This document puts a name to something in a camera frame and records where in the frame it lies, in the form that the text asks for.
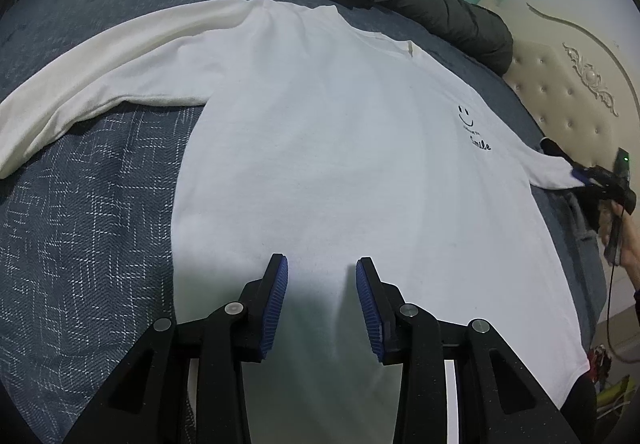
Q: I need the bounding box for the white long sleeve shirt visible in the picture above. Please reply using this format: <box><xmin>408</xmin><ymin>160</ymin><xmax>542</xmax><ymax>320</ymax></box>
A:
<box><xmin>1</xmin><ymin>0</ymin><xmax>587</xmax><ymax>443</ymax></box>

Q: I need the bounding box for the person right hand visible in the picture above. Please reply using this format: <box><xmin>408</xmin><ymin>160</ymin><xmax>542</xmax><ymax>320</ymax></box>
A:
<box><xmin>598</xmin><ymin>201</ymin><xmax>640</xmax><ymax>290</ymax></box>

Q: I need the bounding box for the cream tufted headboard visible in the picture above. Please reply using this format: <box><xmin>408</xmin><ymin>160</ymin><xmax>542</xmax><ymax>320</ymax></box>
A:
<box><xmin>478</xmin><ymin>0</ymin><xmax>639</xmax><ymax>191</ymax></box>

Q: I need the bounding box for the blue bed sheet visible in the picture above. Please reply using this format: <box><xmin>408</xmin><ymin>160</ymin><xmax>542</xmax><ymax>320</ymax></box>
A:
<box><xmin>0</xmin><ymin>0</ymin><xmax>601</xmax><ymax>444</ymax></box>

